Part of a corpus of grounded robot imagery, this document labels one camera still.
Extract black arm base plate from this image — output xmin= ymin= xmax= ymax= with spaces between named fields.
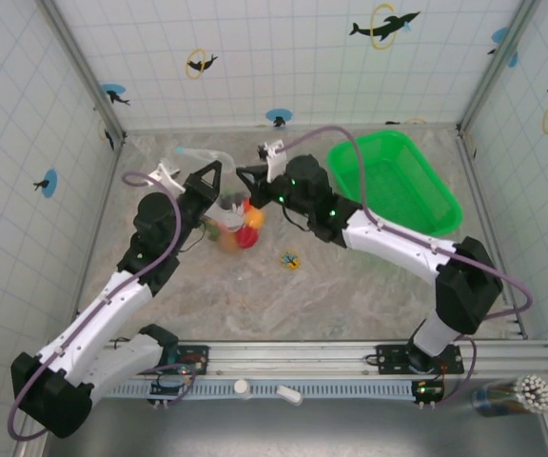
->
xmin=374 ymin=343 xmax=465 ymax=377
xmin=171 ymin=345 xmax=211 ymax=377

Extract white slotted cable duct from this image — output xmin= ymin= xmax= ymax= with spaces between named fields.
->
xmin=105 ymin=380 xmax=446 ymax=399

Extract wide aluminium base rail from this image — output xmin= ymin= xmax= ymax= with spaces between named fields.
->
xmin=102 ymin=338 xmax=548 ymax=382

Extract black toy food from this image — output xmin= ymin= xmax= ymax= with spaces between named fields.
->
xmin=220 ymin=189 xmax=249 ymax=207

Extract small white cylinder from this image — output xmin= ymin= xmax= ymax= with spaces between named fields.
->
xmin=276 ymin=384 xmax=303 ymax=407

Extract small circuit board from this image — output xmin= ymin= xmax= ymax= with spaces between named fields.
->
xmin=148 ymin=364 xmax=197 ymax=407
xmin=411 ymin=378 xmax=445 ymax=408

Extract clear zip-top bag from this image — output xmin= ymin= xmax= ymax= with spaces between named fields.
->
xmin=173 ymin=145 xmax=268 ymax=256

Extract green plastic basket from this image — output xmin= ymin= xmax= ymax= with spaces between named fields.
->
xmin=325 ymin=131 xmax=464 ymax=238

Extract clear tube of white sticks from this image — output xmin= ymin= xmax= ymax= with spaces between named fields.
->
xmin=471 ymin=373 xmax=548 ymax=418

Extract aluminium frame rail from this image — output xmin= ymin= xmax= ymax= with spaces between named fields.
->
xmin=71 ymin=135 xmax=127 ymax=329
xmin=122 ymin=124 xmax=460 ymax=135

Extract red toy food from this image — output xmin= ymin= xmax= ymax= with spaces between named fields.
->
xmin=235 ymin=227 xmax=260 ymax=250

